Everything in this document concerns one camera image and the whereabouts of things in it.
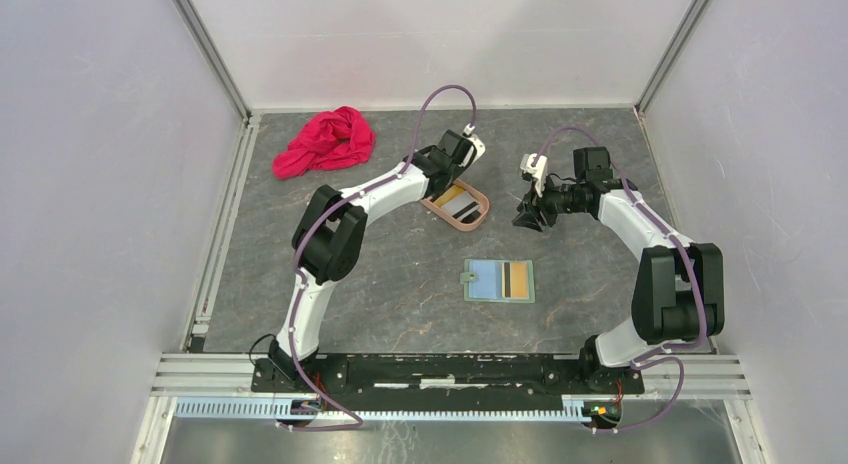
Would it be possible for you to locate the silver card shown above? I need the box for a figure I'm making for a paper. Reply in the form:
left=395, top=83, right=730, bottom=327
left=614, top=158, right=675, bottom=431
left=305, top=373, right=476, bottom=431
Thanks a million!
left=445, top=192, right=481, bottom=224

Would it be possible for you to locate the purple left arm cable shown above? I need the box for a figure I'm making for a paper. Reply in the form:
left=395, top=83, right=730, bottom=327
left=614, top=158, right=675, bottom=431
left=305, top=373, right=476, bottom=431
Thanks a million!
left=278, top=84, right=480, bottom=433

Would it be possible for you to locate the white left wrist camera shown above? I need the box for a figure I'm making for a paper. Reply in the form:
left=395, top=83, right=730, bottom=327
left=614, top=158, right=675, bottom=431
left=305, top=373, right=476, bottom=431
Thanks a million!
left=461, top=123, right=486, bottom=168

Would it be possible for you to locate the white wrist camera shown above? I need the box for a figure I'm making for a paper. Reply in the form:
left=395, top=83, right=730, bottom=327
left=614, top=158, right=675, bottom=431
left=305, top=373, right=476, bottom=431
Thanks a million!
left=461, top=123, right=486, bottom=168
left=519, top=153, right=548, bottom=197

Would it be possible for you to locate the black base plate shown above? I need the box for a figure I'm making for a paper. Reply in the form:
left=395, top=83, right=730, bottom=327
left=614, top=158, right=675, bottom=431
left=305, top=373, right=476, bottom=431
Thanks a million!
left=251, top=353, right=645, bottom=412

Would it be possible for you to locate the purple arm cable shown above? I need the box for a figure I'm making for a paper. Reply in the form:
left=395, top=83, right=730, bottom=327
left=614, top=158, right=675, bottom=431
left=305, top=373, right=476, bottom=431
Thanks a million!
left=278, top=84, right=480, bottom=433
left=533, top=125, right=709, bottom=436

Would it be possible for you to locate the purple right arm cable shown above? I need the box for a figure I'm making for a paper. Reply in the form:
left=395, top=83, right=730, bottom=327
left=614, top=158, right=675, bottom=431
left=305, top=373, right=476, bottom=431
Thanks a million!
left=533, top=125, right=709, bottom=436

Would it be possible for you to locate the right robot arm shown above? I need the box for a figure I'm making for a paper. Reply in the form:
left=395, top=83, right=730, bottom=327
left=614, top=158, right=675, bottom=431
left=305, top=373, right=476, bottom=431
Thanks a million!
left=512, top=147, right=725, bottom=392

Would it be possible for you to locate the pink oval tray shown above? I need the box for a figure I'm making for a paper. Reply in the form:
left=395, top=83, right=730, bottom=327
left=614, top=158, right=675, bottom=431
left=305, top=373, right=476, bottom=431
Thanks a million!
left=420, top=179, right=490, bottom=232

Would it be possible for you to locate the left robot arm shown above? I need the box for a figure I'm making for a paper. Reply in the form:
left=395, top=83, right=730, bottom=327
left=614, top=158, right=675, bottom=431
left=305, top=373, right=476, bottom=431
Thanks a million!
left=269, top=124, right=485, bottom=392

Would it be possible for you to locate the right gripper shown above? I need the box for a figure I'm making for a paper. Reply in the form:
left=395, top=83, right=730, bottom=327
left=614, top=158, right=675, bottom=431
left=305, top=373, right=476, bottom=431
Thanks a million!
left=512, top=173, right=586, bottom=233

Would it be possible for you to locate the gold card black stripe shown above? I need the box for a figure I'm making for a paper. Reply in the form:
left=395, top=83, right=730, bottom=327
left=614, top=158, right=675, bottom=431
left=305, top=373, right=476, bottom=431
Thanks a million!
left=501, top=261, right=531, bottom=300

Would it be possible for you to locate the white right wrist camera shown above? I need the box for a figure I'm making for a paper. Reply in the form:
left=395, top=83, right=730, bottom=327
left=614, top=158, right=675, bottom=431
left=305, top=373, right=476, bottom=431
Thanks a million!
left=519, top=153, right=548, bottom=197

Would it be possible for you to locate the gold striped card in tray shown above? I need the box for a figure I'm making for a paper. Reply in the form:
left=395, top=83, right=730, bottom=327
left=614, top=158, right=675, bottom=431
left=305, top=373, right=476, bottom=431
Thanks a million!
left=433, top=185, right=465, bottom=208

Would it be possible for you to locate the red crumpled cloth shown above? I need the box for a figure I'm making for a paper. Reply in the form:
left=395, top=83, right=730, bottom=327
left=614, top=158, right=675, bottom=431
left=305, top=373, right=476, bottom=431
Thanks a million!
left=271, top=106, right=376, bottom=180

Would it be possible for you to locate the green card holder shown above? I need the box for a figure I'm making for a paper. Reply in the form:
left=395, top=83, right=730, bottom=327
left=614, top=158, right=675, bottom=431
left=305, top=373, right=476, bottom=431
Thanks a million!
left=459, top=259, right=535, bottom=304

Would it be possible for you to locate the white slotted cable duct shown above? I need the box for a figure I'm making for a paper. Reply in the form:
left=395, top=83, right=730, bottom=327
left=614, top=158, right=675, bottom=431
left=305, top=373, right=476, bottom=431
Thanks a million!
left=174, top=397, right=620, bottom=425

